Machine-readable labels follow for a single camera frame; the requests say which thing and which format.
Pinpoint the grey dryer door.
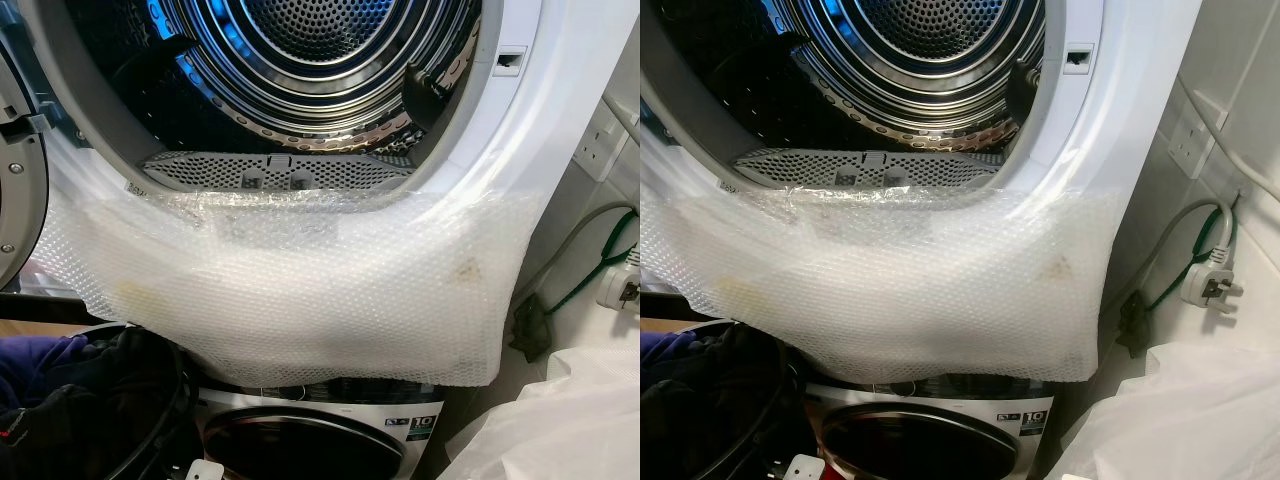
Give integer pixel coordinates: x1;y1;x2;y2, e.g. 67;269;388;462
0;45;51;294

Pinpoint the grey power cable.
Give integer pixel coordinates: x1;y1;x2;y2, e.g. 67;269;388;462
1120;198;1237;301
519;202;640;301

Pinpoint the green cable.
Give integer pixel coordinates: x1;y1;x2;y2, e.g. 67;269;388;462
1145;205;1242;312
545;212;640;314

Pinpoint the white power plug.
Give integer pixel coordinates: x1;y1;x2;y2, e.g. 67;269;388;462
597;262;641;312
1180;255;1247;310

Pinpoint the black garment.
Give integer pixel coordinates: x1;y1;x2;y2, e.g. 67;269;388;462
640;322;803;480
0;325;193;480

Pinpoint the grey lint filter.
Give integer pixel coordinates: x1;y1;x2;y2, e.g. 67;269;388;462
733;148;1007;192
140;150;417;194

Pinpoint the blue garment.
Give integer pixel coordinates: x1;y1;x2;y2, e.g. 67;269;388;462
640;330;702;387
0;333;97;412

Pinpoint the white wall cable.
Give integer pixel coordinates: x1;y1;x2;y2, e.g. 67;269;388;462
1175;75;1280;177
603;95;641;137

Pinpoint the white wall socket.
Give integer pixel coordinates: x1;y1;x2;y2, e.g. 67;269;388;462
575;100;632;184
1168;95;1230;182

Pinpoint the clear bubble wrap sheet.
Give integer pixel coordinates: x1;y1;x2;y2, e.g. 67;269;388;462
28;185;547;390
640;185;1132;387

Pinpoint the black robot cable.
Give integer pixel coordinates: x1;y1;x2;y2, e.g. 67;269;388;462
105;340;202;480
700;340;812;480

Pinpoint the black plug adapter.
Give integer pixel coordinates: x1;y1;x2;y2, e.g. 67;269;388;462
509;295;557;364
1114;290;1152;360

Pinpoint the white plastic bag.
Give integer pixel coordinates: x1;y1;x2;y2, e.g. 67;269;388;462
1040;340;1280;480
437;345;641;480

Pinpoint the silver washing machine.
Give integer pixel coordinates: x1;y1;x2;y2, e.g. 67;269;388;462
800;374;1061;480
190;377;471;480

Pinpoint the steel dryer drum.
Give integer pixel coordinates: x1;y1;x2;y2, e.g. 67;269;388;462
65;0;483;161
690;0;1047;157

